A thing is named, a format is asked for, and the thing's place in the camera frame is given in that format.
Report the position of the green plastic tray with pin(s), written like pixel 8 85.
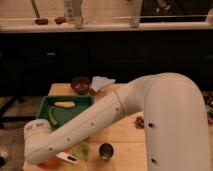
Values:
pixel 63 115

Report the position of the red object on shelf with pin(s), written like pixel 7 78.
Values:
pixel 41 21
pixel 60 20

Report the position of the yellow corn cob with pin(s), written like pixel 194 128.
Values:
pixel 65 104

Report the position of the bunch of red grapes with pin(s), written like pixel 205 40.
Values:
pixel 139 122

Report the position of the green cucumber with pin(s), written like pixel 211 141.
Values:
pixel 52 118

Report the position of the silver metal cup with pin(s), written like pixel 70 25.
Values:
pixel 106 151

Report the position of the white folded cloth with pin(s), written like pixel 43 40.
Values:
pixel 99 82

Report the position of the orange red bowl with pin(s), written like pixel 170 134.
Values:
pixel 50 162

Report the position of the wooden table board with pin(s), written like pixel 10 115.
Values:
pixel 129 150

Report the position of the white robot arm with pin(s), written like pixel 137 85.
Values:
pixel 175 124

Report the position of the light green cup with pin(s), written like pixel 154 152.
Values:
pixel 81 150

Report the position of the dark maroon bowl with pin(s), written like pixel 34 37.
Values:
pixel 80 85

